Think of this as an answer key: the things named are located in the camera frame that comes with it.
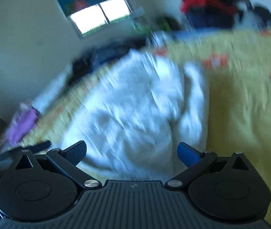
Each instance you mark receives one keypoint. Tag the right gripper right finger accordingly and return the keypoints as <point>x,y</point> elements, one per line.
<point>196,163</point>

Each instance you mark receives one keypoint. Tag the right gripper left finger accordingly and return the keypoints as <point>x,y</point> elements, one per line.
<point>66,161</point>

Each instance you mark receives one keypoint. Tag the white quilted down jacket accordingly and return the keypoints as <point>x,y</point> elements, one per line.
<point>134,119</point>

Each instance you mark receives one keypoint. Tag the dark folded clothes pile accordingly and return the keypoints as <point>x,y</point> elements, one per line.
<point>92,58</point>

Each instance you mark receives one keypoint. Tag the purple folded garment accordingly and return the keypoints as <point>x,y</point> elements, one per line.
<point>22,122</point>

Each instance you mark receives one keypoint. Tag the white patterned quilt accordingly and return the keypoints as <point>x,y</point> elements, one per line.
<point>52,91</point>

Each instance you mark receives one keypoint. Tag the yellow carrot print bedspread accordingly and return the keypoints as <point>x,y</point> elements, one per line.
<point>237,65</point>

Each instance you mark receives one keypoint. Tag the light blue knitted blanket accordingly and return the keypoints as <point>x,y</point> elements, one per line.
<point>184,35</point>

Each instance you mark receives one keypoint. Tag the white black plastic bag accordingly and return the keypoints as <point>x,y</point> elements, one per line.
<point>161,38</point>

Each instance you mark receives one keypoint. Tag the navy garment on pile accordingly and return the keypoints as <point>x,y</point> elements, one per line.
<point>209,17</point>

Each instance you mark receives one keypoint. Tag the green plastic chair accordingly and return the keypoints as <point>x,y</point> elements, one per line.
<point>145,26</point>

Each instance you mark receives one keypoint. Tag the red garment on pile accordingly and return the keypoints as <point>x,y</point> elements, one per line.
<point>186,5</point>

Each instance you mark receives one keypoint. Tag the window with metal frame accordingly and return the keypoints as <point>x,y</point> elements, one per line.
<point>92,19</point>

